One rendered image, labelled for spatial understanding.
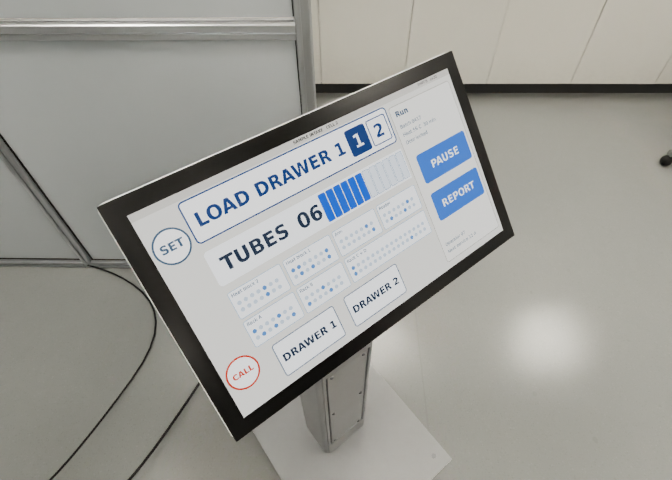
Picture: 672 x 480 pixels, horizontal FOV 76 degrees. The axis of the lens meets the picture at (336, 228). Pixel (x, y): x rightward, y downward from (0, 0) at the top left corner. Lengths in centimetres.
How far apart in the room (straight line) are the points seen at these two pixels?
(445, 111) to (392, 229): 19
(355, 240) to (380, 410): 104
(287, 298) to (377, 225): 16
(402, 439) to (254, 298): 108
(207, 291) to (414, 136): 35
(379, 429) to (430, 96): 113
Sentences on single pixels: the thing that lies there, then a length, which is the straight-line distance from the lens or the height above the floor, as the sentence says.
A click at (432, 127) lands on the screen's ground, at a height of 113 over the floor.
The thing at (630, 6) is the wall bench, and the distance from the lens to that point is 296.
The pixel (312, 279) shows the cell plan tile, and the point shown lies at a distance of 55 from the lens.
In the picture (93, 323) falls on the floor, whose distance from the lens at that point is 197.
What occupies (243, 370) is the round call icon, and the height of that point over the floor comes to 102.
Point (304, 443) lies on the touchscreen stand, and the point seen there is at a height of 4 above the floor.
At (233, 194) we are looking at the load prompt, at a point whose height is 116.
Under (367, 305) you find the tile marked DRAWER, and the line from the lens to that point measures 59.
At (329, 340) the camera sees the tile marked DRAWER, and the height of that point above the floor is 99.
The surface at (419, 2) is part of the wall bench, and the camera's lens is 258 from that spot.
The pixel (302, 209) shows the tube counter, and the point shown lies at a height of 112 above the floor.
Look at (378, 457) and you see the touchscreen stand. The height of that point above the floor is 4.
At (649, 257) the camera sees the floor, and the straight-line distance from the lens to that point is 231.
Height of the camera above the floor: 151
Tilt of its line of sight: 49 degrees down
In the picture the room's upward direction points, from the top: 1 degrees counter-clockwise
